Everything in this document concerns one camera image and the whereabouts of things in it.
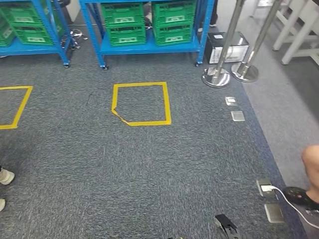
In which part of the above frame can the white charger cable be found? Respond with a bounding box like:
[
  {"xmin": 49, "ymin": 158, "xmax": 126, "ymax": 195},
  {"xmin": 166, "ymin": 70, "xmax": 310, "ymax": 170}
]
[{"xmin": 261, "ymin": 184, "xmax": 319, "ymax": 230}]

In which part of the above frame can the chrome stanchion post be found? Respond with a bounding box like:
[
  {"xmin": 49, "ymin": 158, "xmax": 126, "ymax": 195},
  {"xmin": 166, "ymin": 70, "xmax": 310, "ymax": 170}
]
[
  {"xmin": 202, "ymin": 0, "xmax": 246, "ymax": 89},
  {"xmin": 231, "ymin": 0, "xmax": 285, "ymax": 83}
]

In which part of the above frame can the black stool chrome base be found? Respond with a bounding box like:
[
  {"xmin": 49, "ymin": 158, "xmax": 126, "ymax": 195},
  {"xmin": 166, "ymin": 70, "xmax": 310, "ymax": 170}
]
[{"xmin": 54, "ymin": 0, "xmax": 88, "ymax": 50}]

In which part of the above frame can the blue metal shelf rack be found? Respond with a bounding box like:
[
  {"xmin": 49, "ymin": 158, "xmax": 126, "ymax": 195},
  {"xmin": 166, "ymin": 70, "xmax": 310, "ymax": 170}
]
[
  {"xmin": 79, "ymin": 0, "xmax": 215, "ymax": 71},
  {"xmin": 0, "ymin": 0, "xmax": 76, "ymax": 69}
]

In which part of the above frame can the black silver box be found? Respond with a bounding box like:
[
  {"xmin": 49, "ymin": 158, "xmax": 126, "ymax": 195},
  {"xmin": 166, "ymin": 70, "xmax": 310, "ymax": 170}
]
[{"xmin": 204, "ymin": 31, "xmax": 249, "ymax": 65}]

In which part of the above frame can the torn yellow floor tape square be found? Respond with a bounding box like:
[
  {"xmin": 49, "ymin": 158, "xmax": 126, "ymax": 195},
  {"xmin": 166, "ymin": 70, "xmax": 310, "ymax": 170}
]
[{"xmin": 111, "ymin": 82, "xmax": 172, "ymax": 127}]

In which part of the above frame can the white panel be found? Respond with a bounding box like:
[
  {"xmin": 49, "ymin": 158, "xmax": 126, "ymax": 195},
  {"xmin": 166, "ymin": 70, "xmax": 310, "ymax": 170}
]
[{"xmin": 65, "ymin": 0, "xmax": 81, "ymax": 22}]

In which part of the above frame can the white frame furniture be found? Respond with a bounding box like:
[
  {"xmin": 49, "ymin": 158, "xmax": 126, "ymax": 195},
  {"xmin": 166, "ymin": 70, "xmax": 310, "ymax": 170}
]
[{"xmin": 252, "ymin": 0, "xmax": 319, "ymax": 66}]

